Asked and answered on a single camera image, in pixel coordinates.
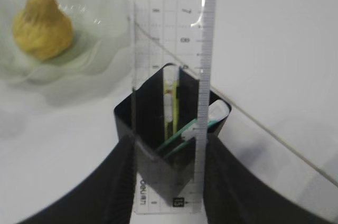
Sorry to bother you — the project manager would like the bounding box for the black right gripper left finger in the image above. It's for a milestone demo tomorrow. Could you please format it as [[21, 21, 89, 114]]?
[[22, 138, 136, 223]]

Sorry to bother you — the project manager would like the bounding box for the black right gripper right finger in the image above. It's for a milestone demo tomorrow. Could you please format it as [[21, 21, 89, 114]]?
[[203, 136, 327, 224]]

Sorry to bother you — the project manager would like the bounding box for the teal utility knife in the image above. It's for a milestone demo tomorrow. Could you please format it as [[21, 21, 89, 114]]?
[[154, 101, 230, 159]]

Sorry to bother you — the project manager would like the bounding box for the yellow utility knife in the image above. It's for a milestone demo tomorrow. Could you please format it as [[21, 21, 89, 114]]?
[[163, 64, 179, 141]]

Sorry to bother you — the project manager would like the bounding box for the yellow pear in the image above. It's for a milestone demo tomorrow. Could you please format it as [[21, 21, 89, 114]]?
[[12, 0, 74, 61]]

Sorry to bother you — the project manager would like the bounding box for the clear plastic ruler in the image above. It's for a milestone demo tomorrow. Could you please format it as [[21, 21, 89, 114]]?
[[132, 0, 217, 214]]

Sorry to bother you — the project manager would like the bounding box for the black square pen holder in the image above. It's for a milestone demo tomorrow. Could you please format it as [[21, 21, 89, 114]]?
[[114, 63, 228, 214]]

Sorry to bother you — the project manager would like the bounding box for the frosted green wavy glass plate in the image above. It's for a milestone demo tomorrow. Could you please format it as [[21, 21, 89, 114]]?
[[0, 0, 135, 87]]

